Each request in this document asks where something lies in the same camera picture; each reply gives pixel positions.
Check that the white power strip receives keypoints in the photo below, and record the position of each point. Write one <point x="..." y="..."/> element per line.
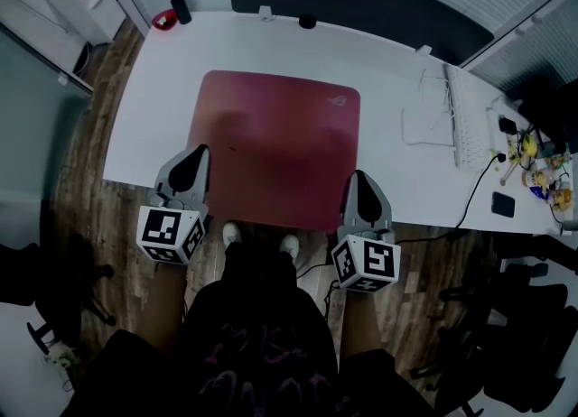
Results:
<point x="61" y="361"/>

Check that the person's right forearm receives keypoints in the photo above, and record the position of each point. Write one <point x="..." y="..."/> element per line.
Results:
<point x="361" y="325"/>

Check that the white panel clip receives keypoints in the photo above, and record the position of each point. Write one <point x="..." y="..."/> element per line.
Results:
<point x="424" y="50"/>
<point x="265" y="13"/>

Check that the red bowl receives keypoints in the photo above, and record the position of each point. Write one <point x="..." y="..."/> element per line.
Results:
<point x="162" y="20"/>

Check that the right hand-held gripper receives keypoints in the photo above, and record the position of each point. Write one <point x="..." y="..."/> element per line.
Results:
<point x="377" y="262"/>

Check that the white water dispenser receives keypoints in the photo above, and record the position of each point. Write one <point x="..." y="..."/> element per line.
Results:
<point x="86" y="0"/>

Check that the yellow bottle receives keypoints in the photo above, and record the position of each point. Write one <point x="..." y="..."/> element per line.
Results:
<point x="562" y="198"/>

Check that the person's left white shoe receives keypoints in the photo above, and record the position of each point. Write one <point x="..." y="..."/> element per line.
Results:
<point x="231" y="232"/>

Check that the person's white shoe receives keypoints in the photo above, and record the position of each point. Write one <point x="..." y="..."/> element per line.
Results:
<point x="231" y="232"/>
<point x="290" y="243"/>

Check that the person's left forearm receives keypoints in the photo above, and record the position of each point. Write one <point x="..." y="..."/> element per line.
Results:
<point x="167" y="307"/>

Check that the black desk divider panel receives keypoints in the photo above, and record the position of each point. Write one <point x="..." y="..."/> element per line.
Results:
<point x="352" y="0"/>

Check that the small black round object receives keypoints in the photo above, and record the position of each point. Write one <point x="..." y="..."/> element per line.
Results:
<point x="307" y="21"/>

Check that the black monitor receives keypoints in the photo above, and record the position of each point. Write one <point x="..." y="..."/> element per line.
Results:
<point x="551" y="113"/>

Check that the person's black trousers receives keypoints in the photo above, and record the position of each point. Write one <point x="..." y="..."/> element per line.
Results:
<point x="259" y="266"/>

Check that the labelled jar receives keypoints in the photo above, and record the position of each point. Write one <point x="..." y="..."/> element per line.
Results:
<point x="535" y="179"/>

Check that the person's right white shoe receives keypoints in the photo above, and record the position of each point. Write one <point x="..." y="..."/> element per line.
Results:
<point x="290" y="243"/>

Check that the yellow toy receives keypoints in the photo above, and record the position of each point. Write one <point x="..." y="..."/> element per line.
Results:
<point x="529" y="145"/>

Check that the black office chair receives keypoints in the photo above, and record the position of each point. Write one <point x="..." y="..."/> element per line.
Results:
<point x="519" y="338"/>
<point x="519" y="246"/>
<point x="45" y="280"/>

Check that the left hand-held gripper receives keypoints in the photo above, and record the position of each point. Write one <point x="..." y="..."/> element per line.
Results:
<point x="165" y="228"/>

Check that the person's black printed shirt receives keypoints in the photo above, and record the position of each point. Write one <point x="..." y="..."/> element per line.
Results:
<point x="257" y="352"/>

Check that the black power adapter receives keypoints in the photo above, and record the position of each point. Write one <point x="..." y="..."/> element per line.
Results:
<point x="508" y="125"/>

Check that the pink black-backed mouse pad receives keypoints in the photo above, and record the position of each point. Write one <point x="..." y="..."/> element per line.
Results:
<point x="271" y="158"/>

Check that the black phone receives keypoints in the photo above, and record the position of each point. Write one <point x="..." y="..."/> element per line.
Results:
<point x="503" y="204"/>

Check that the black cylinder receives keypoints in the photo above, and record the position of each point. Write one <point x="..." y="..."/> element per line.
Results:
<point x="181" y="9"/>

